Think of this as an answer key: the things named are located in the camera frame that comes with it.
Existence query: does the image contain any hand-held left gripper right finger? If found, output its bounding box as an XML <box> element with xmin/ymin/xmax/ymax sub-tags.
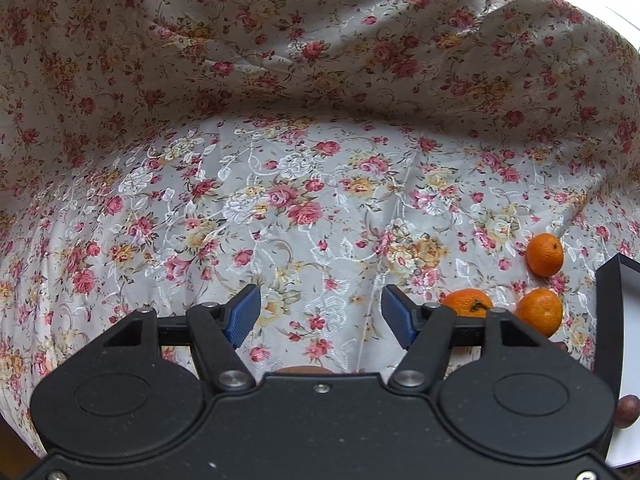
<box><xmin>381</xmin><ymin>284</ymin><xmax>544</xmax><ymax>395</ymax></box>

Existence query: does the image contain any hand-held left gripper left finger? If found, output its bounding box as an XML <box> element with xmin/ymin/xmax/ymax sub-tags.
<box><xmin>102</xmin><ymin>284</ymin><xmax>262</xmax><ymax>395</ymax></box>

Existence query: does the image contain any orange tangerine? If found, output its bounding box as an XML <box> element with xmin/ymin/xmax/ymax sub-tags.
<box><xmin>440</xmin><ymin>289</ymin><xmax>495</xmax><ymax>319</ymax></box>
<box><xmin>525</xmin><ymin>233</ymin><xmax>565</xmax><ymax>278</ymax></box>
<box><xmin>515</xmin><ymin>288</ymin><xmax>564</xmax><ymax>338</ymax></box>

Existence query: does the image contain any brown kiwi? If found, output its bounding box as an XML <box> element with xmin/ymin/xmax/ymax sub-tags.
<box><xmin>275</xmin><ymin>365</ymin><xmax>335</xmax><ymax>376</ymax></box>

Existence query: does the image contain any black box with white inside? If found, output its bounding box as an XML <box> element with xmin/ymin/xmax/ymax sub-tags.
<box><xmin>592</xmin><ymin>253</ymin><xmax>640</xmax><ymax>468</ymax></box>

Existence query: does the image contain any floral printed cloth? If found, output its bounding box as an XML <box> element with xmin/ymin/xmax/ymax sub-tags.
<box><xmin>0</xmin><ymin>0</ymin><xmax>640</xmax><ymax>456</ymax></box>

